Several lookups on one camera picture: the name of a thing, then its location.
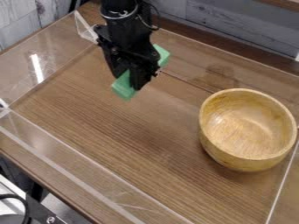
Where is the brown wooden bowl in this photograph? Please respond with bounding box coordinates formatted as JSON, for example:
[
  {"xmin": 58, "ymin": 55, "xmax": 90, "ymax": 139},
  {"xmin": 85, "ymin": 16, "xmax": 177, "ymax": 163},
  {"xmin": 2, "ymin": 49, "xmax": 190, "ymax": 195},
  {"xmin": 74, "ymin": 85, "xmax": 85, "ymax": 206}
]
[{"xmin": 199, "ymin": 88, "xmax": 298, "ymax": 172}]

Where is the black cable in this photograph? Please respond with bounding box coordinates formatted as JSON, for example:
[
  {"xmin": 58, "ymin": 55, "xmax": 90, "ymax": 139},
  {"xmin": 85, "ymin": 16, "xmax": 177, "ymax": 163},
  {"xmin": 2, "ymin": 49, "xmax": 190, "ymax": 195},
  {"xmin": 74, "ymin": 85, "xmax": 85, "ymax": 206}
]
[{"xmin": 0, "ymin": 193, "xmax": 33, "ymax": 224}]

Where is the black metal bracket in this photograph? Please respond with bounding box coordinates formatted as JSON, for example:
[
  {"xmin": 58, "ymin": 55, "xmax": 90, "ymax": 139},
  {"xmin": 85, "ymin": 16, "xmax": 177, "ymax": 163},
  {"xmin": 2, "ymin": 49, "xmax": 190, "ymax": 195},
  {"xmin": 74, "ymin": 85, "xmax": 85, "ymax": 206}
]
[{"xmin": 26, "ymin": 195, "xmax": 70, "ymax": 224}]

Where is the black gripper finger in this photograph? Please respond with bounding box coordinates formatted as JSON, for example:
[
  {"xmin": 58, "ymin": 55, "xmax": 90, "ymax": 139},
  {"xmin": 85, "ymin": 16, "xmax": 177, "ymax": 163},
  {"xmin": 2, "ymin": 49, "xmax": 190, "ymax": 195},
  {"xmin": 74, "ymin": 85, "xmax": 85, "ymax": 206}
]
[
  {"xmin": 103, "ymin": 46, "xmax": 129, "ymax": 79},
  {"xmin": 130, "ymin": 66, "xmax": 158, "ymax": 91}
]

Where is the clear acrylic corner bracket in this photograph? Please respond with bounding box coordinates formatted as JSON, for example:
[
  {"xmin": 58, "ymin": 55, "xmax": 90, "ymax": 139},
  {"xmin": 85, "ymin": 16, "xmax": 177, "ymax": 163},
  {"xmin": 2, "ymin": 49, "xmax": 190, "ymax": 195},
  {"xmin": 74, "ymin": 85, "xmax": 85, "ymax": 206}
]
[{"xmin": 74, "ymin": 10, "xmax": 99, "ymax": 44}]

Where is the green rectangular block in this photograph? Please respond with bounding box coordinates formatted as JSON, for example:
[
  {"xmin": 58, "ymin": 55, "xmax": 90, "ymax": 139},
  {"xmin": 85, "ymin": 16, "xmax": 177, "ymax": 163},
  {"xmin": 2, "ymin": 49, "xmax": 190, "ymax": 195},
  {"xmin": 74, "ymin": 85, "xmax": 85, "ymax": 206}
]
[{"xmin": 111, "ymin": 44, "xmax": 171, "ymax": 101}]

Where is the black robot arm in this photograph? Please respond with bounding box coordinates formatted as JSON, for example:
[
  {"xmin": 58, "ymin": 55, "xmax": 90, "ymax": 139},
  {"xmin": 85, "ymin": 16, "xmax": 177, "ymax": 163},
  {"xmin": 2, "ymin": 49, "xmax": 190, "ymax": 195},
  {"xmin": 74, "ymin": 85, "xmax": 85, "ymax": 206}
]
[{"xmin": 94, "ymin": 0, "xmax": 162, "ymax": 90}]

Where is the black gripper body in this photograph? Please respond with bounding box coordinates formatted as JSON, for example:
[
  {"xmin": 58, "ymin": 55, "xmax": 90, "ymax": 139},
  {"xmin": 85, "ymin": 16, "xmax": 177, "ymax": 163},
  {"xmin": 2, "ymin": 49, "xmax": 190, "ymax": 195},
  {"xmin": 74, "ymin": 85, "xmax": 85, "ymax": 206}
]
[{"xmin": 94, "ymin": 11, "xmax": 161, "ymax": 70}]

